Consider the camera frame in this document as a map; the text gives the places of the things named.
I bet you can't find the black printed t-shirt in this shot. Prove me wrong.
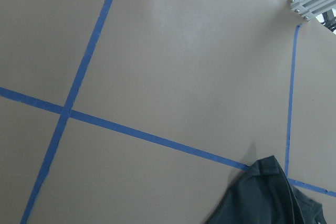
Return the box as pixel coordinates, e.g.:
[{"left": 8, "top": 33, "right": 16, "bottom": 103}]
[{"left": 206, "top": 156, "right": 326, "bottom": 224}]

